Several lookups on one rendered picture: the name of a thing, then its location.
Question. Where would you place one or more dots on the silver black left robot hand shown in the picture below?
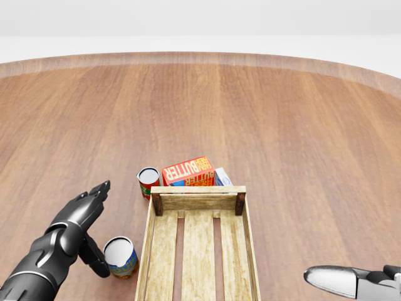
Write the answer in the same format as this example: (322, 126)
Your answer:
(78, 213)

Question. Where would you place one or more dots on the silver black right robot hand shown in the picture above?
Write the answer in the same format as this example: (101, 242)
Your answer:
(338, 280)

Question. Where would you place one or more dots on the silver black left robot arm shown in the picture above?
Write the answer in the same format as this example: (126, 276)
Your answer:
(28, 276)

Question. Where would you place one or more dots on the blue label soup tin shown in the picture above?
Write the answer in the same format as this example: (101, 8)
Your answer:
(122, 257)

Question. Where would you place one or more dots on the wooden slat tray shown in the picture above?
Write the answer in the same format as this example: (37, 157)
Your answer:
(198, 244)

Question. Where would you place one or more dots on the red label tomato tin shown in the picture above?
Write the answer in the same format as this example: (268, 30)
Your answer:
(149, 182)

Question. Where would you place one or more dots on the red butter box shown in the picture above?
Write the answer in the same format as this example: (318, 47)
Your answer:
(188, 172)

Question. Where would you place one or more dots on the white and blue box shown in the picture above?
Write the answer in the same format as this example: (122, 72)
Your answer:
(223, 178)

